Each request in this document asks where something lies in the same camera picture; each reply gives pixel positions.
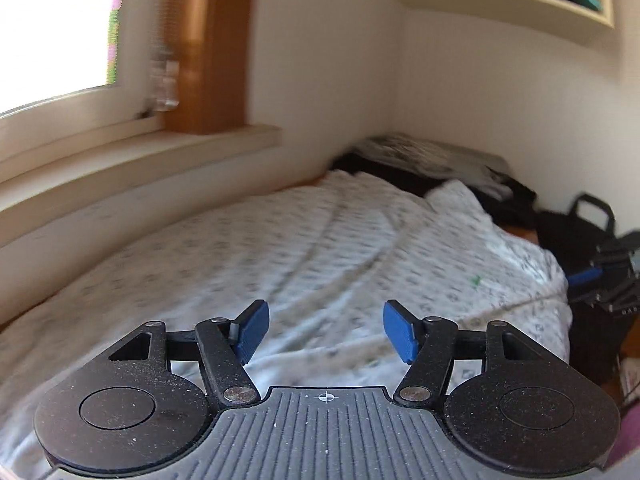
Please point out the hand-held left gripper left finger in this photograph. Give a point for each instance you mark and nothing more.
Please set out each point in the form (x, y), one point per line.
(252, 330)

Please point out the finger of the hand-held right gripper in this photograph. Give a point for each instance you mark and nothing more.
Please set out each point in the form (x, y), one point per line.
(585, 277)

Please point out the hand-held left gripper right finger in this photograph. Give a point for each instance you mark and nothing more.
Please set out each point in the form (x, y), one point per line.
(400, 330)

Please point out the white checker-print garment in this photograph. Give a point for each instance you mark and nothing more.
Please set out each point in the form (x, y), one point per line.
(300, 260)

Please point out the black bag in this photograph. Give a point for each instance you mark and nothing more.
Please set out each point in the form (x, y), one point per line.
(560, 240)

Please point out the black cloth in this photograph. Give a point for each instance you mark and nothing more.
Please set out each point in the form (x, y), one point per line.
(390, 172)

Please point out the grey printed folded cloth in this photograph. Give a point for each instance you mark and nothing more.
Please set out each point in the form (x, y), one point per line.
(425, 152)

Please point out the beige window sill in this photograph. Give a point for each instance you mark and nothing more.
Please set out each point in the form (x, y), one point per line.
(125, 165)

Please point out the brown wooden window trim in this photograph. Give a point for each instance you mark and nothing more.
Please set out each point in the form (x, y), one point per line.
(215, 45)

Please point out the window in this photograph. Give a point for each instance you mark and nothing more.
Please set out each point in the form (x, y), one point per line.
(55, 25)

